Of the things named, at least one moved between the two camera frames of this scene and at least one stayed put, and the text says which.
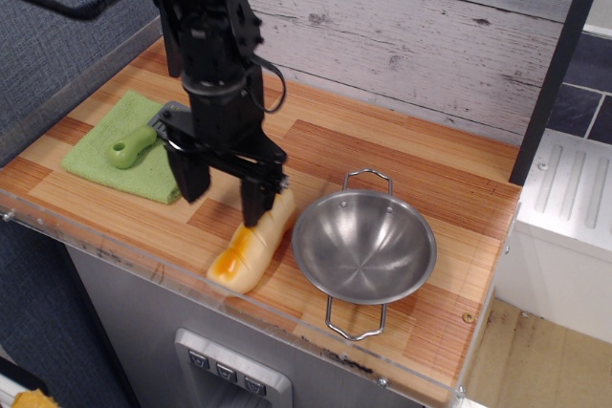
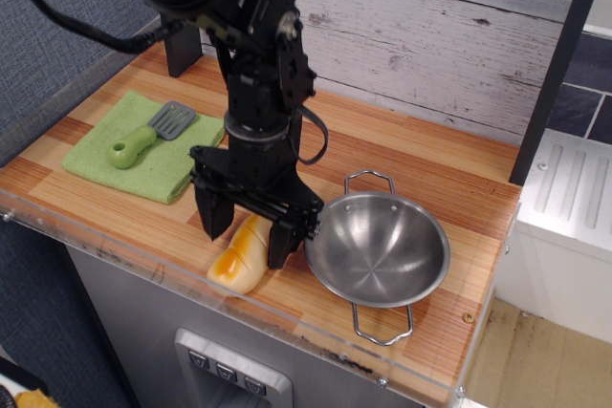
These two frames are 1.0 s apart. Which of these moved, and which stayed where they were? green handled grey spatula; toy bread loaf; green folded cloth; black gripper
Moved: black gripper
Stayed: toy bread loaf; green folded cloth; green handled grey spatula
